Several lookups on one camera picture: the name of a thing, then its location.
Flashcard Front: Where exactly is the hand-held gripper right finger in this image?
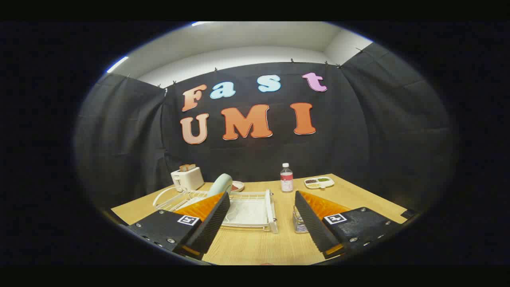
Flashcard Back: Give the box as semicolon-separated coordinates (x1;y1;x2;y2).
294;190;404;259

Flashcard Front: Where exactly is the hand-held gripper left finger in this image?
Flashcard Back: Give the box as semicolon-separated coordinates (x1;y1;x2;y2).
127;191;231;260

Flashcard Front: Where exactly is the metal wire basket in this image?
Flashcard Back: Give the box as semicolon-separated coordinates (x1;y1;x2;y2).
293;206;310;234

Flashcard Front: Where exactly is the white wire dish rack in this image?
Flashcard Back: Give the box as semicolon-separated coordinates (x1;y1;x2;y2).
153;187;279;234

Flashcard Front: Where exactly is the light green plate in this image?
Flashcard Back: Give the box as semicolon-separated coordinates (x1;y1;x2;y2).
207;173;233;198

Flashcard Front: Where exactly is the white divided snack tray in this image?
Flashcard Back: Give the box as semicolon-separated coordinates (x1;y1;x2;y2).
304;176;335;189

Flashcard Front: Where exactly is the clear bottle with red label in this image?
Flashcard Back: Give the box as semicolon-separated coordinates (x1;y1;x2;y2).
280;163;294;193

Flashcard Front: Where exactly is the white toaster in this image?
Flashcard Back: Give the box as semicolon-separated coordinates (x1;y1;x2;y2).
171;167;205;193

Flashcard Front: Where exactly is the black backdrop cloth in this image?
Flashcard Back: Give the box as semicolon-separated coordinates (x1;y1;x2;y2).
74;42;455;212

